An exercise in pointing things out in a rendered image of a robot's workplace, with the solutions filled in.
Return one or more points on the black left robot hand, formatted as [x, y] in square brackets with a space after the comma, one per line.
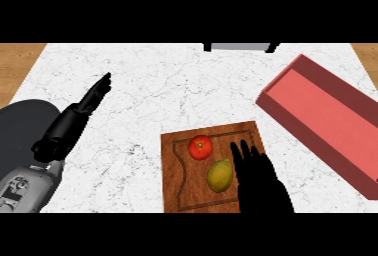
[69, 124]

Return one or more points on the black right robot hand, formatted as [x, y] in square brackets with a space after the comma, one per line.
[259, 181]

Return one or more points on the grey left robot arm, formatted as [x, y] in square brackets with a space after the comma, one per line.
[27, 188]

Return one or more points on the yellow-green lemon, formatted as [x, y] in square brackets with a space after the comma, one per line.
[219, 176]

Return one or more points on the brown wooden cutting board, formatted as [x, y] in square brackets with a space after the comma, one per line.
[197, 180]

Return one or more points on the red cardboard box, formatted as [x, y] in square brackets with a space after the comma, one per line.
[326, 121]

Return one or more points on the dark grey round object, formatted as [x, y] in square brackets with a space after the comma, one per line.
[24, 133]

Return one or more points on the red tomato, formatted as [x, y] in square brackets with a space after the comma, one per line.
[200, 147]

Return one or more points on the grey appliance with black legs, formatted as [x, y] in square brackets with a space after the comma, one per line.
[240, 46]

